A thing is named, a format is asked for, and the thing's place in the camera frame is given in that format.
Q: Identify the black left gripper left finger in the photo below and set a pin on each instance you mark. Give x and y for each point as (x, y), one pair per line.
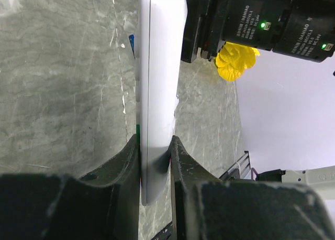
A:
(102, 204)

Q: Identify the white remote with orange button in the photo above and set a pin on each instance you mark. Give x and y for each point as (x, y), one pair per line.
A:
(158, 46)

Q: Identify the yellow toy cabbage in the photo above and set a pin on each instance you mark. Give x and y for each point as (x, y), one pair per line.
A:
(233, 60)

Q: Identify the white battery cover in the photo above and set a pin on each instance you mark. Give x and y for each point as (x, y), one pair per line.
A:
(176, 102)

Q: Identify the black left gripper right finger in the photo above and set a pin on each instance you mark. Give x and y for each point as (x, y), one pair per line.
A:
(205, 207)

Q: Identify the aluminium table frame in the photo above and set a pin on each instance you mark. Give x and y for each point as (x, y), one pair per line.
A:
(241, 169)

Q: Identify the blue battery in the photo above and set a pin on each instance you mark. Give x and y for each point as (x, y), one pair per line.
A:
(132, 43)

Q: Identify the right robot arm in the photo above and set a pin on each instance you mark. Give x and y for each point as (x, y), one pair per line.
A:
(303, 29)

